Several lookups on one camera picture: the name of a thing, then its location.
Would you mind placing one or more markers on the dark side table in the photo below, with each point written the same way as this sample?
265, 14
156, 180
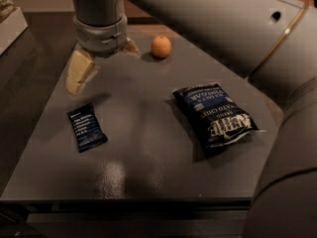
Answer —
29, 71

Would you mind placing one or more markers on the dark blue kettle chips bag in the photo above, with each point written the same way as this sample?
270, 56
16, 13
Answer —
213, 115

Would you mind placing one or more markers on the white box at left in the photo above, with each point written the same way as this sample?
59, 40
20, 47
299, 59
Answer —
11, 29

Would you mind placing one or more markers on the orange fruit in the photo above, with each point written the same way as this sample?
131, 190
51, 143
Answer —
161, 47

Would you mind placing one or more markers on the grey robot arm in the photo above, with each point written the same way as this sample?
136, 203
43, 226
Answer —
270, 43

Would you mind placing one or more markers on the dark blue rxbar wrapper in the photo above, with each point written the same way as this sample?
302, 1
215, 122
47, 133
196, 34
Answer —
86, 128

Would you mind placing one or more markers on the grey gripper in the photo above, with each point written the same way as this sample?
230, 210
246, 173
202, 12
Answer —
100, 37

